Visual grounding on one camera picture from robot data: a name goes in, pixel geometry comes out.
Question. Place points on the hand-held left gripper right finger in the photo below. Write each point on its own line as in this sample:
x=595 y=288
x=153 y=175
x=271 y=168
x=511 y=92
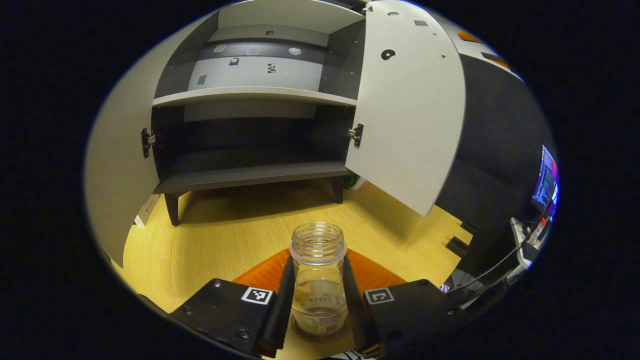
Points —
x=356 y=310

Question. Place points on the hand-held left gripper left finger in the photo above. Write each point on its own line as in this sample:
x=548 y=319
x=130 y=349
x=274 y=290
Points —
x=282 y=305

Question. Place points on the clear glass bottle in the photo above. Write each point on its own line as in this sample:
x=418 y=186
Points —
x=318 y=245

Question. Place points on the white and grey cabinet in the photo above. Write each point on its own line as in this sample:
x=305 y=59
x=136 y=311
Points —
x=255 y=175

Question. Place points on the white door with cat sticker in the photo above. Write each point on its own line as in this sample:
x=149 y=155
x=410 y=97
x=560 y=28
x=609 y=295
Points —
x=405 y=110

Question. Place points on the white door with camera sticker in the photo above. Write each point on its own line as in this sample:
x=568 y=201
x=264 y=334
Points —
x=120 y=150

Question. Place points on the green striped white object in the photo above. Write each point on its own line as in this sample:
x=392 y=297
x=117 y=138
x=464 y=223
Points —
x=356 y=183

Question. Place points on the white cardboard box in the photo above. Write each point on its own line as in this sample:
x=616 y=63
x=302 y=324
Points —
x=147 y=210

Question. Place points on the white device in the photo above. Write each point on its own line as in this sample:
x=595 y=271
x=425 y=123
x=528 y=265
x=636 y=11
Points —
x=520 y=235

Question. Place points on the computer monitor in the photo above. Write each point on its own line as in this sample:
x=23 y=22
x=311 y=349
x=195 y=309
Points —
x=546 y=177

